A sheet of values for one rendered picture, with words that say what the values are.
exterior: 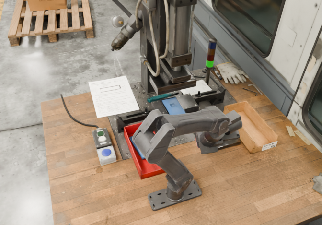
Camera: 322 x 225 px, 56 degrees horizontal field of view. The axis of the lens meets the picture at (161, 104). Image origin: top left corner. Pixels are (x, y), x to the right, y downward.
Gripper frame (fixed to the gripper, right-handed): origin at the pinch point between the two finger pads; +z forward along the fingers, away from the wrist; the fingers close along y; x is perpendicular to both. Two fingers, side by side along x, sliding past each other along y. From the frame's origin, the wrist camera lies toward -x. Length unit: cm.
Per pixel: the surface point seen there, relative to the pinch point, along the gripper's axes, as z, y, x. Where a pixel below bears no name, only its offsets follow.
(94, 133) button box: 20.0, 15.9, 39.6
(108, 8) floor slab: 264, 272, -3
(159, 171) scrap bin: 7.0, -6.6, 16.3
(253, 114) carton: 12.0, 12.8, -33.7
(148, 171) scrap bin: 9.8, -5.6, 20.4
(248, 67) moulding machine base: 40, 50, -57
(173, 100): 16.2, 25.7, 1.9
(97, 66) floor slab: 194, 141, 27
